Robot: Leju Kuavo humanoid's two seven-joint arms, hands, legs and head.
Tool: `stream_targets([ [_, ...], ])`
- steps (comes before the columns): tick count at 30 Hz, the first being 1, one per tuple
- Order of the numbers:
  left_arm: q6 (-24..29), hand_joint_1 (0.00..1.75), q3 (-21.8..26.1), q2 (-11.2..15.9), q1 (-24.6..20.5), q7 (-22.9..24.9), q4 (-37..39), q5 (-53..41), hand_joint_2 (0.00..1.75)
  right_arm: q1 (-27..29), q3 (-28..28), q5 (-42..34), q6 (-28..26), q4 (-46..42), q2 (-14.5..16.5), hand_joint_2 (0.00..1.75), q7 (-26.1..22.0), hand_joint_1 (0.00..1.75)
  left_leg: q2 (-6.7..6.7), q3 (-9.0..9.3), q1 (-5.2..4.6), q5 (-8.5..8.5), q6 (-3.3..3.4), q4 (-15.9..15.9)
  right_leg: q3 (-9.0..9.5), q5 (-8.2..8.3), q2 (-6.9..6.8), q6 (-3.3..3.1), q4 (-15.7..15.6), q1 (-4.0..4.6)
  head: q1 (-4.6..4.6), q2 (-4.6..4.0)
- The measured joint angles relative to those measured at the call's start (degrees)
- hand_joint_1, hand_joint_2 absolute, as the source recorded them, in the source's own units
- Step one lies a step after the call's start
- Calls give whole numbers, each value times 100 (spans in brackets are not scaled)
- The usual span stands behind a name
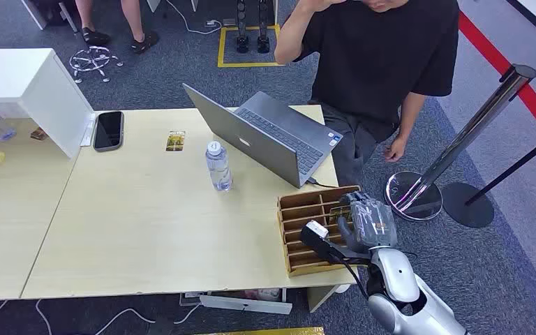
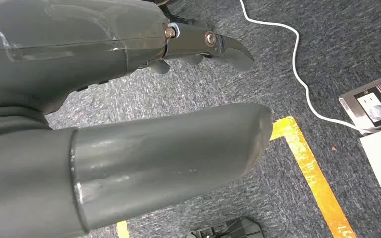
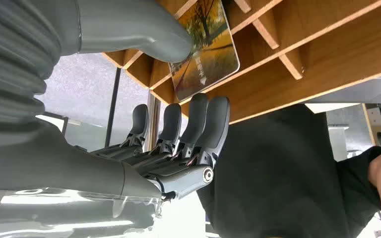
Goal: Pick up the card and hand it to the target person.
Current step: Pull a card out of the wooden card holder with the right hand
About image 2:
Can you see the black robot foot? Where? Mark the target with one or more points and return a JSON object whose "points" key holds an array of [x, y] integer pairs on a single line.
{"points": [[226, 229]]}

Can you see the silver floor power socket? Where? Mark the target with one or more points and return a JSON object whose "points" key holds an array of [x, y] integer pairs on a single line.
{"points": [[371, 101]]}

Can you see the short yellow floor tape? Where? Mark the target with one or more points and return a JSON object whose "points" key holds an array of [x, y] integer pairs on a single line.
{"points": [[122, 229]]}

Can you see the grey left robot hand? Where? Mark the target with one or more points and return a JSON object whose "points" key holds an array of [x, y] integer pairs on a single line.
{"points": [[78, 65]]}

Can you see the white plug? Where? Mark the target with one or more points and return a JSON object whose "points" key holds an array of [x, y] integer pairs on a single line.
{"points": [[379, 113]]}

